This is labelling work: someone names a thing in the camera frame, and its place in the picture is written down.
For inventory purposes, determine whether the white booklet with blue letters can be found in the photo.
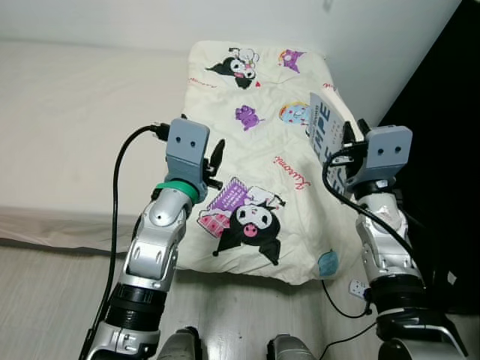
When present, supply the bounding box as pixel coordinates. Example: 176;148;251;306
307;91;368;200

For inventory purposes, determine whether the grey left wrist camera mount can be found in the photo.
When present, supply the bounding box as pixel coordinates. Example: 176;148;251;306
165;118;211;188

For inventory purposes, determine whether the cream cartoon print quilt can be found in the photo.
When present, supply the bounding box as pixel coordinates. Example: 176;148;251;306
180;39;391;286

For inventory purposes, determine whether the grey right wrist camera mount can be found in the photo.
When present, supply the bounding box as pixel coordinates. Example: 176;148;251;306
360;126;413;187

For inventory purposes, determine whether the black wardrobe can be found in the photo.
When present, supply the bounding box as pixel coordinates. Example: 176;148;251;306
375;0;480;316

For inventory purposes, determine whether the white bed mattress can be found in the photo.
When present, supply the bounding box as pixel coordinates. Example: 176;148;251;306
0;39;200;252

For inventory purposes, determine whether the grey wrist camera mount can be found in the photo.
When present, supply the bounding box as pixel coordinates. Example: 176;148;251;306
165;118;211;188
360;126;413;187

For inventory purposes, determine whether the grey robot left leg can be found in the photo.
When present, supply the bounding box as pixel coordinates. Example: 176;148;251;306
161;328;202;360

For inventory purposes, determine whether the white power strip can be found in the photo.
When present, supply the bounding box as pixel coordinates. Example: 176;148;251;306
349;279;370;299

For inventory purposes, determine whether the black power cable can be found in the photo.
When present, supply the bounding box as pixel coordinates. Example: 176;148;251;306
319;321;378;357
321;279;374;320

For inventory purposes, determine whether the grey robot leg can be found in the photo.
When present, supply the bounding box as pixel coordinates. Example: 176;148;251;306
161;328;202;360
268;334;316;360

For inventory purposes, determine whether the grey robot right leg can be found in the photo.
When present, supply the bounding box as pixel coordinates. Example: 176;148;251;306
268;334;316;360

